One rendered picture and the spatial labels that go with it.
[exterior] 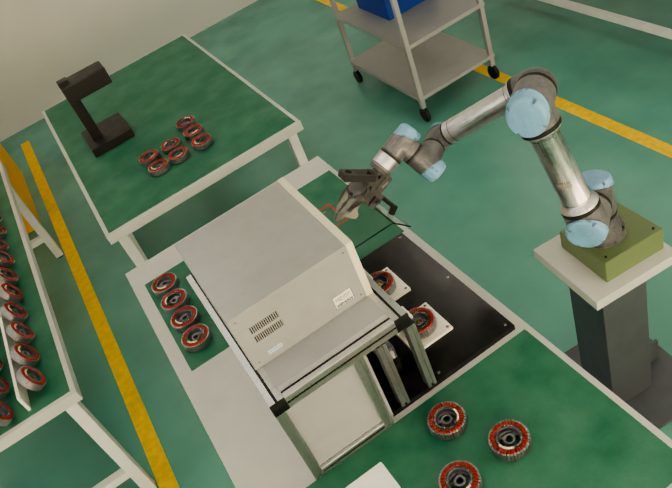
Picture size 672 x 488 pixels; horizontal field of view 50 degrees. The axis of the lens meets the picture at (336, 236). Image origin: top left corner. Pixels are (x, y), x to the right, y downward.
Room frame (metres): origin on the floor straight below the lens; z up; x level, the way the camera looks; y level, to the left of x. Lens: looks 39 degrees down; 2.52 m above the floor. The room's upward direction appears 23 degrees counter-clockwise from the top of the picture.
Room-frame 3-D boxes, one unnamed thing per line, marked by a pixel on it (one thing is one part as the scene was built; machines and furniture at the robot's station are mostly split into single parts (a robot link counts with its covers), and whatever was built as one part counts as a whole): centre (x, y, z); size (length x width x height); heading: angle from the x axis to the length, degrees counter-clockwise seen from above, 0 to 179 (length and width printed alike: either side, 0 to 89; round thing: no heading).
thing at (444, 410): (1.21, -0.08, 0.77); 0.11 x 0.11 x 0.04
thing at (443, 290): (1.68, -0.09, 0.76); 0.64 x 0.47 x 0.02; 15
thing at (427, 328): (1.56, -0.13, 0.80); 0.11 x 0.11 x 0.04
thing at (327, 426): (1.26, 0.20, 0.91); 0.28 x 0.03 x 0.32; 105
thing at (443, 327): (1.57, -0.13, 0.78); 0.15 x 0.15 x 0.01; 15
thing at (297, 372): (1.60, 0.21, 1.09); 0.68 x 0.44 x 0.05; 15
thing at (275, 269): (1.61, 0.21, 1.22); 0.44 x 0.39 x 0.20; 15
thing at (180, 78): (3.92, 0.71, 0.38); 1.85 x 1.10 x 0.75; 15
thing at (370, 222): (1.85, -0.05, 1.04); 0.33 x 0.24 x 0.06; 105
